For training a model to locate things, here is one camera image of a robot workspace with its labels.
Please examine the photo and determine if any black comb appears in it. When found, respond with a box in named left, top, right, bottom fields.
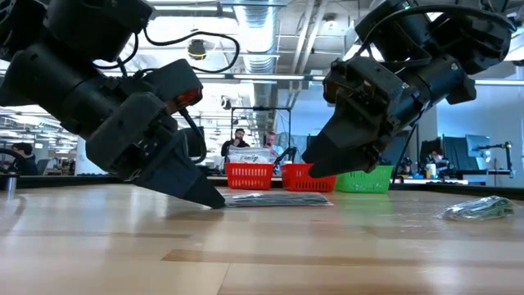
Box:
left=224, top=192, right=333, bottom=209

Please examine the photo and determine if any person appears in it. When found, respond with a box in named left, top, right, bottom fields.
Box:
left=424, top=147, right=452, bottom=177
left=220, top=128, right=251, bottom=159
left=264, top=130, right=284, bottom=160
left=11, top=142, right=40, bottom=176

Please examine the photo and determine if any black ceiling device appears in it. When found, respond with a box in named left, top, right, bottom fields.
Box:
left=187, top=39, right=208, bottom=61

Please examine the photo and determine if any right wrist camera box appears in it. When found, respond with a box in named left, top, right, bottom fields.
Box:
left=322, top=57, right=405, bottom=108

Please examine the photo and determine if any grey computer monitor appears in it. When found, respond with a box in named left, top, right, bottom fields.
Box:
left=463, top=134, right=493, bottom=159

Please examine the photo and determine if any clear bag of cotton balls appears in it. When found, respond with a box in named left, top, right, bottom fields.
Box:
left=227, top=145, right=273, bottom=165

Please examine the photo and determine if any green plastic basket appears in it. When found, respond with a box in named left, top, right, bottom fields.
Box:
left=334, top=165, right=395, bottom=194

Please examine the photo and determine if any long ceiling light bar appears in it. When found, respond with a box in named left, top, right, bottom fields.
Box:
left=195, top=72, right=524, bottom=86

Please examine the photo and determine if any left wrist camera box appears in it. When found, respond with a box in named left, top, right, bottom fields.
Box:
left=141, top=58, right=205, bottom=116

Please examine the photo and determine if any small metal cylinder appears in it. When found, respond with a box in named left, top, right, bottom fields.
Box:
left=4, top=171, right=18, bottom=197

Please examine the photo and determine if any black frame stand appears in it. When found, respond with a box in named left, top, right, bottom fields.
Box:
left=230, top=107, right=292, bottom=165

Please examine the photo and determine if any black computer monitor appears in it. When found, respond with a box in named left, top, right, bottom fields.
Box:
left=181, top=125, right=207, bottom=159

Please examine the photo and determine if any bag of green parts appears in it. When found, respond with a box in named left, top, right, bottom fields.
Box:
left=433, top=195, right=516, bottom=223

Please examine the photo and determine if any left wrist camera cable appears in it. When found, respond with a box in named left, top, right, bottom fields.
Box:
left=92, top=30, right=242, bottom=165

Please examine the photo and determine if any white pillar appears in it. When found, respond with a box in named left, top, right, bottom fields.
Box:
left=75, top=137, right=103, bottom=176

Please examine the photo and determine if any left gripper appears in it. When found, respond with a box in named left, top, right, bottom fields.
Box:
left=60, top=75, right=227, bottom=210

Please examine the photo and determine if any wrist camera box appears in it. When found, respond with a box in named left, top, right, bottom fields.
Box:
left=141, top=58, right=205, bottom=116
left=322, top=57, right=405, bottom=108

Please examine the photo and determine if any silver spiral air duct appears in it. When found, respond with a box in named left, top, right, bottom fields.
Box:
left=233, top=0, right=280, bottom=124

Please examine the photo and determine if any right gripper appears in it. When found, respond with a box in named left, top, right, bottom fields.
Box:
left=301, top=52, right=478, bottom=179

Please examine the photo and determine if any red plastic basket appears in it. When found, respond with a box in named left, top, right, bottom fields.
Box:
left=225, top=162, right=274, bottom=191
left=281, top=163, right=338, bottom=193

